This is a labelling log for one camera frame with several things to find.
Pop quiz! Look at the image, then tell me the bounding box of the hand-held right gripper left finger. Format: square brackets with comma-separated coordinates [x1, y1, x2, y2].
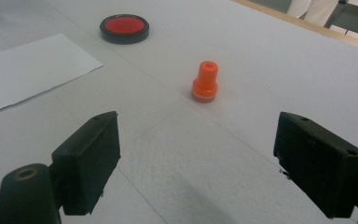
[51, 110, 122, 217]

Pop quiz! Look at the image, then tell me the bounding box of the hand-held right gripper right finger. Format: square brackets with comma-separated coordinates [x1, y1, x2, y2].
[272, 111, 358, 219]

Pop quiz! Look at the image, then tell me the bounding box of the orange stamp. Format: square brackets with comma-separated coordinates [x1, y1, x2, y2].
[190, 60, 220, 104]

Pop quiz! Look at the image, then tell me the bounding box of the white paper sheet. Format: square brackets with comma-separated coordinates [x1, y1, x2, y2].
[0, 33, 104, 119]

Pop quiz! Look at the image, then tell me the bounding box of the red ink pad black case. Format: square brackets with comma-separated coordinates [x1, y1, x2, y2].
[99, 13, 150, 45]

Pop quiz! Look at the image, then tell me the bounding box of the white table cover board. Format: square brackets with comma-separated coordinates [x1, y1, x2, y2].
[0, 0, 358, 224]

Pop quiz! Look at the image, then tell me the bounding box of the grey metal frame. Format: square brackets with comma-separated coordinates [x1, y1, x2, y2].
[324, 0, 358, 40]

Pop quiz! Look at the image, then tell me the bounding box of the white desk frame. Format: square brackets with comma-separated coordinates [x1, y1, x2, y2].
[286, 0, 340, 28]

